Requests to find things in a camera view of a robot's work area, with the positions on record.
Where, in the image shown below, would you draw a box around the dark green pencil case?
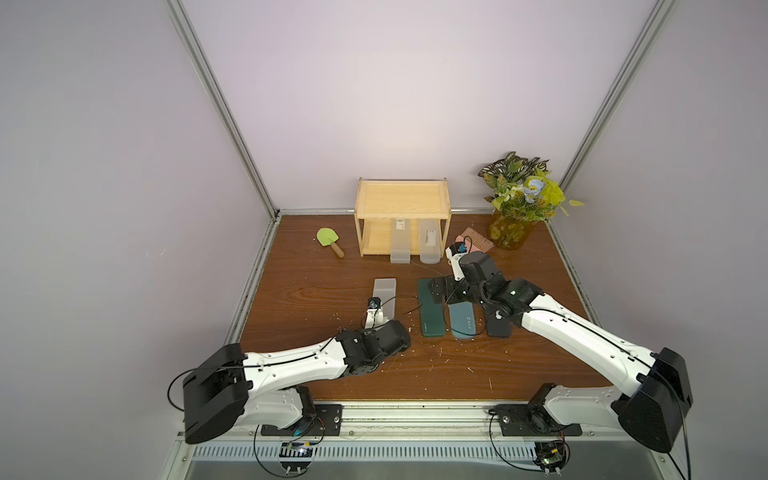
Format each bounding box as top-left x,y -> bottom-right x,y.
417,279 -> 446,338

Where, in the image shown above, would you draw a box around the left small circuit board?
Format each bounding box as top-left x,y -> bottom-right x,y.
278,442 -> 315,478

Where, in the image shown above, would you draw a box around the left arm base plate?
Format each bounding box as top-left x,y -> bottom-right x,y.
259,404 -> 343,438

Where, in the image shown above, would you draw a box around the pink hand brush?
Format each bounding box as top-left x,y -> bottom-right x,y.
455,227 -> 494,253

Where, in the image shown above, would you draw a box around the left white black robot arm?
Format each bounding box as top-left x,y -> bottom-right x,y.
182,320 -> 411,445

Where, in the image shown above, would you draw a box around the green shovel wooden handle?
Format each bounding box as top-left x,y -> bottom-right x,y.
316,227 -> 345,258

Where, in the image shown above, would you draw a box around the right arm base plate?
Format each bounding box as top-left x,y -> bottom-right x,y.
489,383 -> 583,437

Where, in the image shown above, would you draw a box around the right small circuit board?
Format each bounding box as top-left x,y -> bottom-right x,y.
533,440 -> 570,476

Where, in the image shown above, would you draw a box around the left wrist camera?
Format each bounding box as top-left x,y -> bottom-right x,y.
363,297 -> 386,329

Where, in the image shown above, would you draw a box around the artificial plant in glass vase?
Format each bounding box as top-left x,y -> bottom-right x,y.
477,151 -> 583,250

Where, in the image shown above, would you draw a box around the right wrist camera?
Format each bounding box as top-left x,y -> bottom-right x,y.
445,241 -> 471,282

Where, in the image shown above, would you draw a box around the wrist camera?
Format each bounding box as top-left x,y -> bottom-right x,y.
445,241 -> 471,282
363,297 -> 386,329

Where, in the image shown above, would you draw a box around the small circuit board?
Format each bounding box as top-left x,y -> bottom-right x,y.
533,440 -> 570,476
278,442 -> 315,478

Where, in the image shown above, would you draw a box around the dark grey pencil case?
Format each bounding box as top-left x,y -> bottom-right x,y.
484,307 -> 512,339

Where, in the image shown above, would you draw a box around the clear pencil case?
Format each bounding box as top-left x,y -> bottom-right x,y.
390,218 -> 411,264
372,278 -> 397,319
418,219 -> 441,264

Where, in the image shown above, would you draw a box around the aluminium front rail frame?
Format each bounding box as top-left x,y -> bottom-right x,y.
160,401 -> 692,479

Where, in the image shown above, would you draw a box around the wooden two-tier shelf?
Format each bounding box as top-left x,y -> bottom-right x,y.
353,178 -> 452,256

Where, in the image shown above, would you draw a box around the light teal pencil case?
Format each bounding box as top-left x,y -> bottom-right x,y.
449,302 -> 477,340

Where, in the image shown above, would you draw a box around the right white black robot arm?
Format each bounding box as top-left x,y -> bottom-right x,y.
430,244 -> 693,453

